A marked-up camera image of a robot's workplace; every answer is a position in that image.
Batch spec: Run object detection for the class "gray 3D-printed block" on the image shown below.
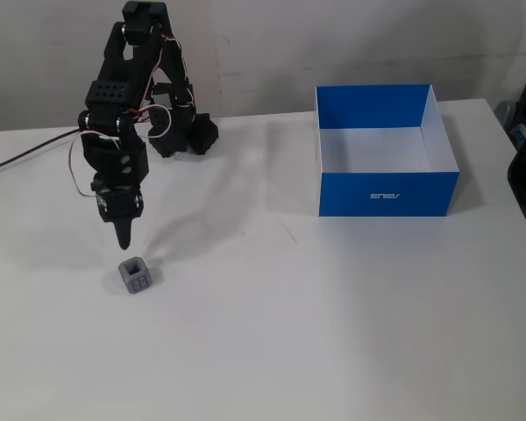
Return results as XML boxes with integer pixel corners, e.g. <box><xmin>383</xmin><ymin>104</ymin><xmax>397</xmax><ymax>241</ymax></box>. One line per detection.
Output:
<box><xmin>117</xmin><ymin>254</ymin><xmax>153</xmax><ymax>296</ymax></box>

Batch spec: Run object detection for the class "white servo wire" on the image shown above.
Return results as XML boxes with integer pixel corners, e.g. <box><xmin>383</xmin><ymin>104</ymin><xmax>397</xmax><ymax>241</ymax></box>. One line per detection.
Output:
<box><xmin>68</xmin><ymin>30</ymin><xmax>189</xmax><ymax>198</ymax></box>

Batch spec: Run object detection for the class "blue and white cardboard box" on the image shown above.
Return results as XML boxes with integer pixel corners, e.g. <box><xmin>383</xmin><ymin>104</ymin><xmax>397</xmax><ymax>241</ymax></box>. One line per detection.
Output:
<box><xmin>314</xmin><ymin>82</ymin><xmax>461</xmax><ymax>218</ymax></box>

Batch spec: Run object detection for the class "gray object with blue label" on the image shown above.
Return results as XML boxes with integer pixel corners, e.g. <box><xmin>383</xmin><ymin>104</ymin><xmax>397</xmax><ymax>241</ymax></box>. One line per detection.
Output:
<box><xmin>494</xmin><ymin>99</ymin><xmax>526</xmax><ymax>151</ymax></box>

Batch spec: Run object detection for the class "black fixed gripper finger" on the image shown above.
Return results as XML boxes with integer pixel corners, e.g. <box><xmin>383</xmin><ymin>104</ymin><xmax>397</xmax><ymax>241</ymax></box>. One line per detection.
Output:
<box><xmin>111</xmin><ymin>218</ymin><xmax>135</xmax><ymax>252</ymax></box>

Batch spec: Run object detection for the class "black power cable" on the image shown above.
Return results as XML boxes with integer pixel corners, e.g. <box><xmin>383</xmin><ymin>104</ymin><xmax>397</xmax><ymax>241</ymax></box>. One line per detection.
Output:
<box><xmin>0</xmin><ymin>126</ymin><xmax>82</xmax><ymax>177</ymax></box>

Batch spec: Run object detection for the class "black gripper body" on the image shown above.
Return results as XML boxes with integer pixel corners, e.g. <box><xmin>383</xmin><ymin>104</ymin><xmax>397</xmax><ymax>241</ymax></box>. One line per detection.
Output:
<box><xmin>90</xmin><ymin>174</ymin><xmax>145</xmax><ymax>225</ymax></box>

